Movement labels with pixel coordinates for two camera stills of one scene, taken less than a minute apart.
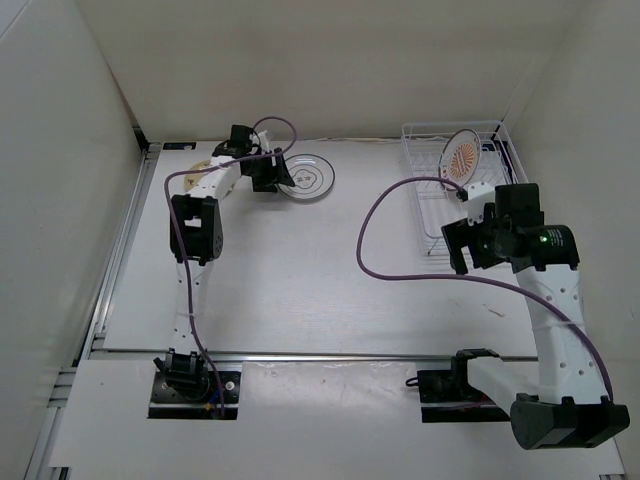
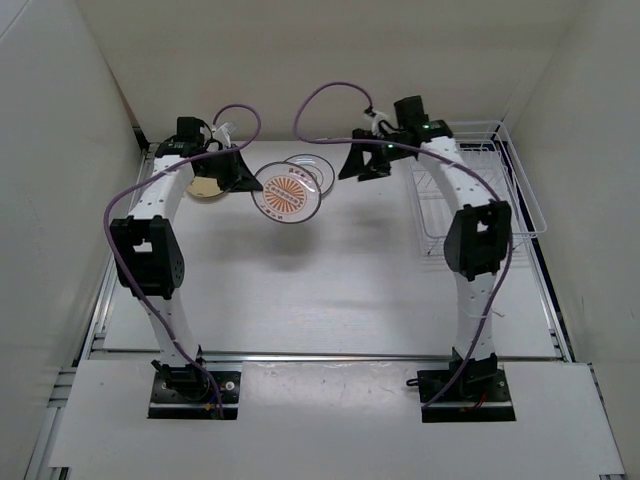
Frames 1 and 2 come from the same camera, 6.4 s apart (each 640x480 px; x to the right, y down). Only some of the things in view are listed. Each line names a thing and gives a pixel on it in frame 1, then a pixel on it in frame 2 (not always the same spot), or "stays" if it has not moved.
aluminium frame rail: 83,354 stays
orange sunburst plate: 460,157 → 289,193
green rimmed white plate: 312,175 stays
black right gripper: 460,234 → 355,164
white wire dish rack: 437,205 stays
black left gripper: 273,175 → 239,177
